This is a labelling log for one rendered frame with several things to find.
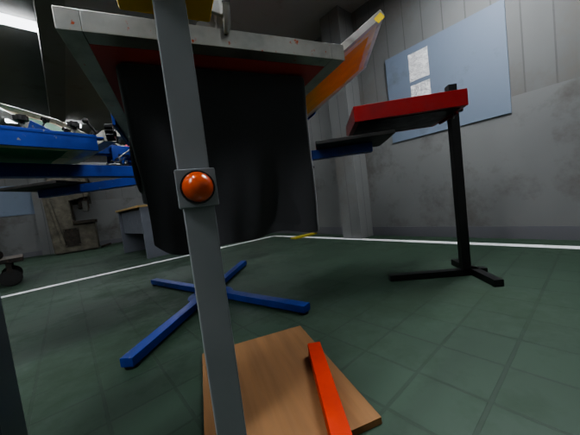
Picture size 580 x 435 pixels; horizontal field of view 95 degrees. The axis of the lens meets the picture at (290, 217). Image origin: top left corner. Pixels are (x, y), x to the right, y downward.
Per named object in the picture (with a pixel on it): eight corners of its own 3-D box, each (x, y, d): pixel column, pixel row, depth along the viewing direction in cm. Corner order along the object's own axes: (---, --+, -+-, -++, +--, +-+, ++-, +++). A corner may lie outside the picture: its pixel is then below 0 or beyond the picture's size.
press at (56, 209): (109, 244, 755) (95, 162, 740) (114, 246, 676) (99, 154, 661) (53, 254, 678) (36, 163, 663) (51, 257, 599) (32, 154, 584)
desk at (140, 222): (164, 245, 564) (159, 206, 559) (196, 248, 453) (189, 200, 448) (122, 253, 510) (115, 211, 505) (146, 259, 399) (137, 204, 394)
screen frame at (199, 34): (344, 59, 67) (343, 44, 67) (54, 28, 44) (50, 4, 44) (257, 140, 139) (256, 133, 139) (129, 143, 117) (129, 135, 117)
